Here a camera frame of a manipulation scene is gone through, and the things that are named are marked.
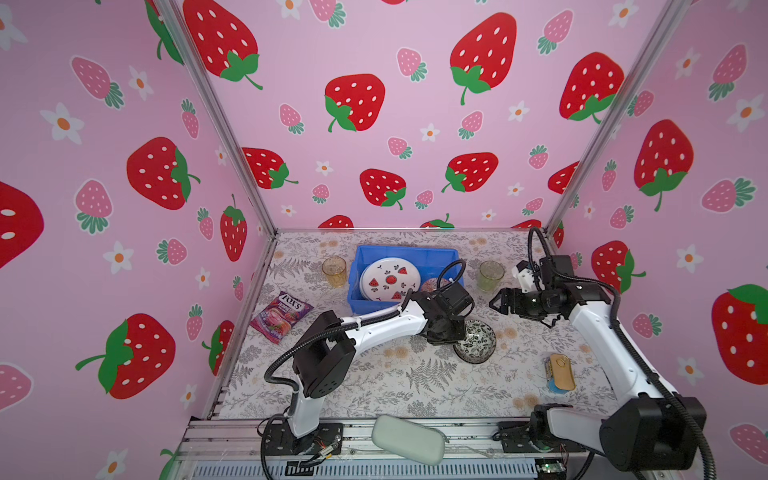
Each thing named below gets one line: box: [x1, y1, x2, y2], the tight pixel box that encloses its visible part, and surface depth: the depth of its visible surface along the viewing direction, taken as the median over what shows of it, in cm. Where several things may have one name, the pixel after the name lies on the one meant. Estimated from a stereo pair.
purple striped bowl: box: [454, 350, 495, 364], surface depth 83 cm
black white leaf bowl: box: [453, 320, 497, 364], surface depth 85 cm
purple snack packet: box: [250, 291, 314, 345], surface depth 97 cm
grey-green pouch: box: [371, 414, 450, 465], surface depth 73 cm
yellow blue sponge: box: [545, 353, 576, 394], surface depth 83 cm
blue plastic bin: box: [347, 245, 460, 314], surface depth 106 cm
